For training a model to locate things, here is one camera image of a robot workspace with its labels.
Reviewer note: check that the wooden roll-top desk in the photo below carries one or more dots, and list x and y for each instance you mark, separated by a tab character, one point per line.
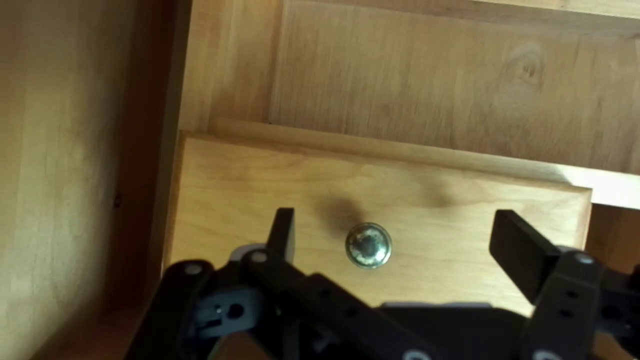
66	167

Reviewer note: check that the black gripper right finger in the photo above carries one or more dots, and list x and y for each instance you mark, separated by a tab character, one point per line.
520	246

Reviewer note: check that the small drawer with metal knob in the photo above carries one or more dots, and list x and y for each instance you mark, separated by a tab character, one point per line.
467	220

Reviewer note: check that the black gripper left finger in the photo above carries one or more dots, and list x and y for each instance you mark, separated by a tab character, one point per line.
283	233

